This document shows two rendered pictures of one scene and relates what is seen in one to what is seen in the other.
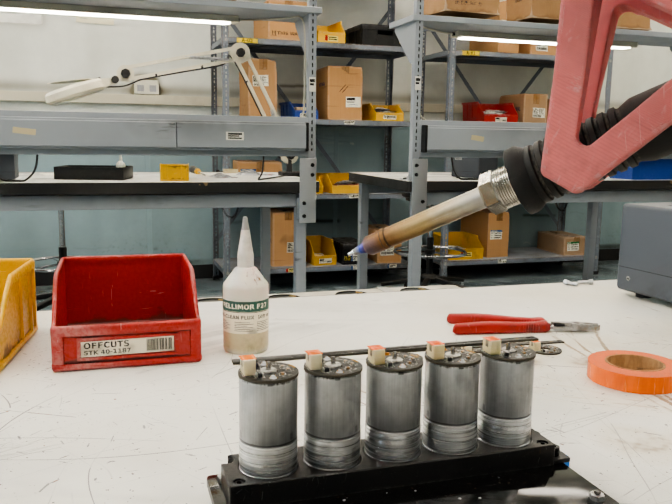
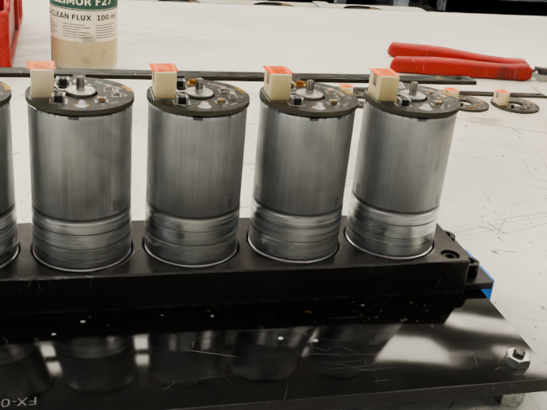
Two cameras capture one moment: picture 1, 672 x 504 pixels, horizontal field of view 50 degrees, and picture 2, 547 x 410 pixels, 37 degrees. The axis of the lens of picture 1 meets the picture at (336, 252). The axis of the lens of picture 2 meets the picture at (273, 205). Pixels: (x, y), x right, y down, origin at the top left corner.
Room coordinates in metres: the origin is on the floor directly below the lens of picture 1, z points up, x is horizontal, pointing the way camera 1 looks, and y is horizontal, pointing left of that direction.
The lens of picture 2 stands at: (0.11, -0.05, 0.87)
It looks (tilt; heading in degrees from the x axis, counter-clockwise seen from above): 25 degrees down; 2
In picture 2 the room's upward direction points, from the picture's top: 6 degrees clockwise
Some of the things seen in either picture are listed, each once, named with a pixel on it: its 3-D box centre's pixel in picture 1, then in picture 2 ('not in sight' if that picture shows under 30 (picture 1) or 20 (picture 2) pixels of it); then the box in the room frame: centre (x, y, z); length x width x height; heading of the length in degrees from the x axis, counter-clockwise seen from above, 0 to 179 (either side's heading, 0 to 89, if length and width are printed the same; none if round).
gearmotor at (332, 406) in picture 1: (332, 420); (81, 188); (0.30, 0.00, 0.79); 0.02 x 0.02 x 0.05
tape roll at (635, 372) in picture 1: (634, 370); not in sight; (0.47, -0.20, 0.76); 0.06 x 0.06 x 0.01
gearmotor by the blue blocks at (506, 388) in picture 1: (505, 402); (397, 183); (0.32, -0.08, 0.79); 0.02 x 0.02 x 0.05
